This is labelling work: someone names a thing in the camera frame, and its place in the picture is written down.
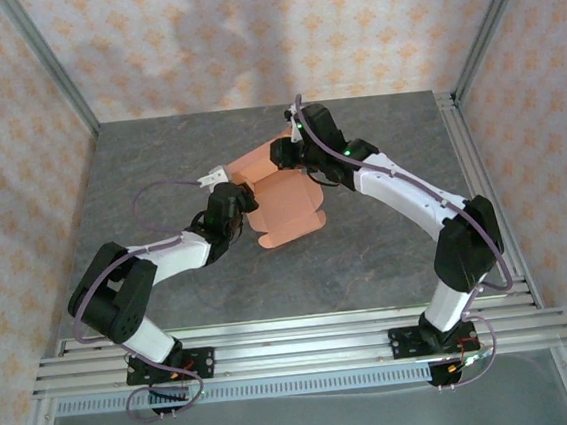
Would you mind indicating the orange cardboard paper box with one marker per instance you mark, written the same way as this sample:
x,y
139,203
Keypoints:
x,y
283,207

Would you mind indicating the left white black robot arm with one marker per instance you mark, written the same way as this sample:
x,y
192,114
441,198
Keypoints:
x,y
116,299

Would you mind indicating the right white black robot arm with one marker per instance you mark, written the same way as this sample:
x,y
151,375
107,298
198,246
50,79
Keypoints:
x,y
468,250

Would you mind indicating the small green circuit board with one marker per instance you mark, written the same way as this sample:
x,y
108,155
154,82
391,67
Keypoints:
x,y
473,358

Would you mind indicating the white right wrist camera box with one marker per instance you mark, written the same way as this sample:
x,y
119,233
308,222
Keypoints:
x,y
297,137

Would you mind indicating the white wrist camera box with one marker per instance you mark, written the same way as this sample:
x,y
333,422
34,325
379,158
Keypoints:
x,y
297,137
214,175

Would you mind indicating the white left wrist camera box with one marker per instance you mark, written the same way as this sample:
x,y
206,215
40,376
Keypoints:
x,y
214,175

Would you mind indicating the narrow aluminium rail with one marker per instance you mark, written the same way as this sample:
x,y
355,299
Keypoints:
x,y
299,324

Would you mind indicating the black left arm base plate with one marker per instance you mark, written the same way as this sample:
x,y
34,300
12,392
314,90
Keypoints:
x,y
202,362

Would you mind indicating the wide aluminium mounting rail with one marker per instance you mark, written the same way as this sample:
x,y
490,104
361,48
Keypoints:
x,y
302,354

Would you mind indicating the aluminium side rail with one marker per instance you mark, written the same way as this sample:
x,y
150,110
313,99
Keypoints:
x,y
476,179

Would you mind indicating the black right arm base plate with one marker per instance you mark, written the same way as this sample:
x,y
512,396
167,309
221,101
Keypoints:
x,y
401,344

